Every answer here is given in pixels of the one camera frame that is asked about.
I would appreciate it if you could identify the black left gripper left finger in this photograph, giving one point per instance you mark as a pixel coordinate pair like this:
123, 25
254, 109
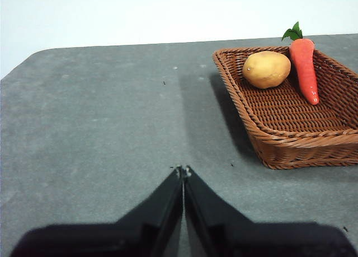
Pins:
112, 240

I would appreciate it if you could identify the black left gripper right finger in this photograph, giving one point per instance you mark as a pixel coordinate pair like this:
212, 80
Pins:
265, 240

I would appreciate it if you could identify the brown woven wicker basket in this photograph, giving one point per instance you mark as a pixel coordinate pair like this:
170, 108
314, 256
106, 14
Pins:
293, 142

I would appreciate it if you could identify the yellow-brown potato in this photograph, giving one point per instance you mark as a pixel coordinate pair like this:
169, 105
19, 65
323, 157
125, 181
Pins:
265, 69

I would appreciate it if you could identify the orange carrot with green leaves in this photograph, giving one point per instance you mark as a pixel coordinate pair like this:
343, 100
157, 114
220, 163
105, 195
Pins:
305, 66

